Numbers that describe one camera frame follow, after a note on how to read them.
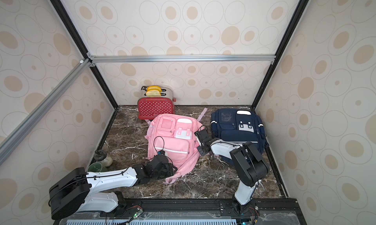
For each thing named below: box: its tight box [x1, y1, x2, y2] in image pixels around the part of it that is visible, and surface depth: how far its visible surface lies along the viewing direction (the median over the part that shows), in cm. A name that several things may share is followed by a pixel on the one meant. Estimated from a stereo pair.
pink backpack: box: [144, 107, 209, 184], surface depth 97 cm
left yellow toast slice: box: [146, 85, 163, 93], surface depth 105 cm
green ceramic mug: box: [87, 161, 109, 173], surface depth 83 cm
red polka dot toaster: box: [137, 86, 177, 120], surface depth 105 cm
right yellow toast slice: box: [145, 90, 162, 97], surface depth 104 cm
